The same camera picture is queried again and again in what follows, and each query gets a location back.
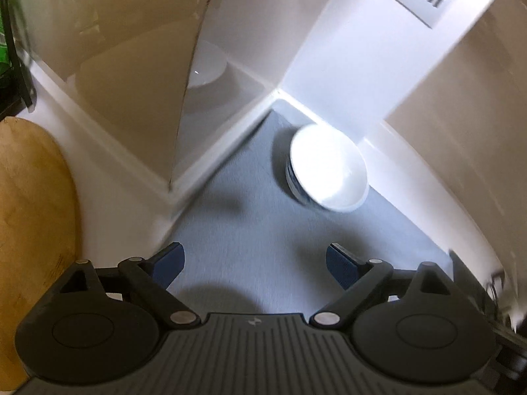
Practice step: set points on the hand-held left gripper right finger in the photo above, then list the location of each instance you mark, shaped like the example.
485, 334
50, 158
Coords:
341, 265

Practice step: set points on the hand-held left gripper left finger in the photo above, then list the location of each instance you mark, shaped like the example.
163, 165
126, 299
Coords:
169, 261

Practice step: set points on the white bowl blue pattern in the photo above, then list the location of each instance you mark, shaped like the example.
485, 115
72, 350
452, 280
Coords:
329, 164

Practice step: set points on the grey counter mat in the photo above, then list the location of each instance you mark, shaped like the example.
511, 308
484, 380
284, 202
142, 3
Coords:
247, 234

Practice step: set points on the black glass gas stove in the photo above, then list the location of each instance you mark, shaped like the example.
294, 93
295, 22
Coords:
469, 279

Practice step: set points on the wooden cutting board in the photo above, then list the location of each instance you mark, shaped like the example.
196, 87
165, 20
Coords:
33, 214

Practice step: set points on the yellow green seasoning packets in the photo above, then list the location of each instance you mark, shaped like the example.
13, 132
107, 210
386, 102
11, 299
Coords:
2, 41

